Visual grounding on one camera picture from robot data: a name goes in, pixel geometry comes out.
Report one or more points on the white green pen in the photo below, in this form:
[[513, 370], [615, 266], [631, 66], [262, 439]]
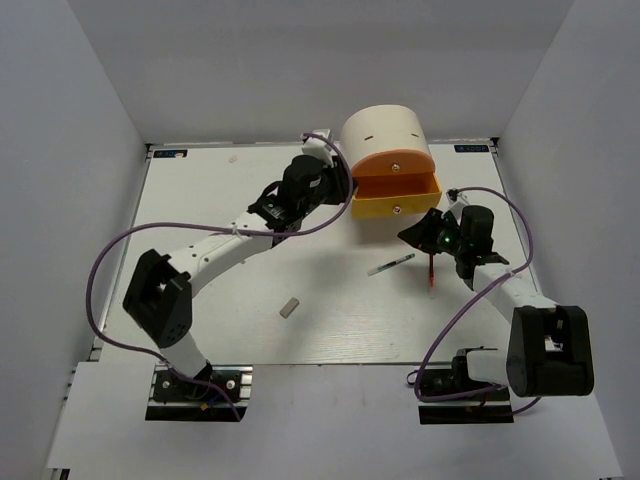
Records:
[[391, 264]]

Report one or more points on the red pen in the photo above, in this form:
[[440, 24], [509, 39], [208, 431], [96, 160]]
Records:
[[431, 274]]

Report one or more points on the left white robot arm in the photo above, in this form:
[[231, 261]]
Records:
[[159, 296]]

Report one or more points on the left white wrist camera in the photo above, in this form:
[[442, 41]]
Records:
[[316, 145]]

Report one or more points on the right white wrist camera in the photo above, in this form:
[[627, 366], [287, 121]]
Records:
[[457, 201]]

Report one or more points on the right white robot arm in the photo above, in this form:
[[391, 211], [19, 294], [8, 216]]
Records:
[[548, 353]]

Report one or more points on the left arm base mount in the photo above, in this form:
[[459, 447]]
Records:
[[174, 400]]

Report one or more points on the right blue corner label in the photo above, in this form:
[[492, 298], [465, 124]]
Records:
[[471, 148]]

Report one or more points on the round wooden drawer cabinet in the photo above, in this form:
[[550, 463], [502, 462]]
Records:
[[390, 161]]

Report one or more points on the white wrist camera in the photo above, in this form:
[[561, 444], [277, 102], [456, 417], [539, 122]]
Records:
[[316, 145], [457, 201]]

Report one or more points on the left blue corner label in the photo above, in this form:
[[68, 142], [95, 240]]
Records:
[[170, 153]]

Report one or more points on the blue corner label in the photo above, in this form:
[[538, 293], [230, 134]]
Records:
[[170, 153], [471, 148]]

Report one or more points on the beige eraser block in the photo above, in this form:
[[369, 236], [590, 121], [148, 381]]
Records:
[[289, 307]]

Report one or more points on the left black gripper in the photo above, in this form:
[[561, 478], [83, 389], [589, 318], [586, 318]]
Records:
[[339, 177]]

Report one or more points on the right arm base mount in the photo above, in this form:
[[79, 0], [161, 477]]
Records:
[[448, 396]]

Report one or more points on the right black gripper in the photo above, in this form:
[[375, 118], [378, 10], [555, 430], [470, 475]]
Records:
[[422, 234]]

